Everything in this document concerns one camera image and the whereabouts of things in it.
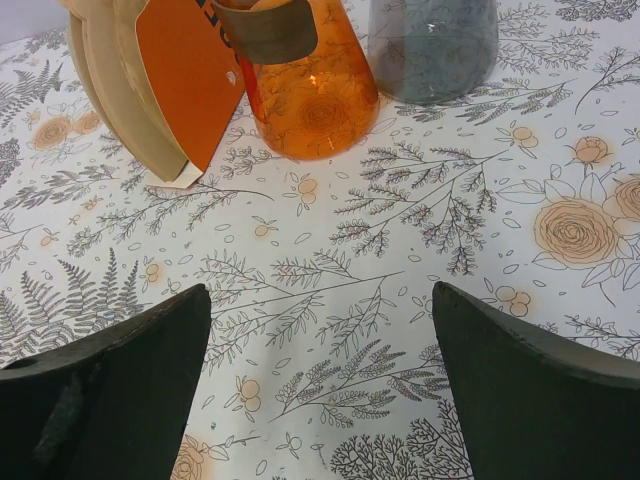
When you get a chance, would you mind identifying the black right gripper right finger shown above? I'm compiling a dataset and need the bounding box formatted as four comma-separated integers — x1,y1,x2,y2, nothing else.
432,281,639,479

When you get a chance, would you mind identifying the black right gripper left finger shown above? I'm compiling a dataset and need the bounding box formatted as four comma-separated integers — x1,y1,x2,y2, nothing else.
1,284,211,479

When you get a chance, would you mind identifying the grey glass carafe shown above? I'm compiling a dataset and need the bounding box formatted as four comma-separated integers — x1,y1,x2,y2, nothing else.
367,0,499,105

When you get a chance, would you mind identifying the coffee filter pack orange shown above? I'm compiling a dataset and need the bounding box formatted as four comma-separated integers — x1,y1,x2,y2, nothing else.
61,0,244,189

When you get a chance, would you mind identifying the floral table mat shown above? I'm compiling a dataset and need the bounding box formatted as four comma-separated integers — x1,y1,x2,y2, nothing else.
1,1,639,479

